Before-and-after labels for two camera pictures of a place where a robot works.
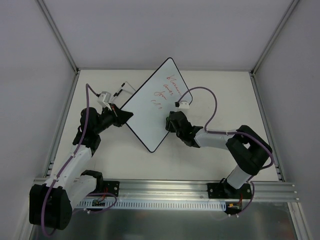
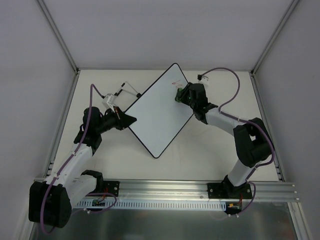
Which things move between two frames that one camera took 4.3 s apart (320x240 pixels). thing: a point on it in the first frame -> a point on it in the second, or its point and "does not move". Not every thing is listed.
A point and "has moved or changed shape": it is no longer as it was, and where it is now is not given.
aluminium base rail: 127,189 does not move
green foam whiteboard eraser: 167,123 -> 178,95
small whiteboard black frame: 151,104 has moved or changed shape
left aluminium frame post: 59,36 does not move
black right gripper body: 173,122 -> 186,92
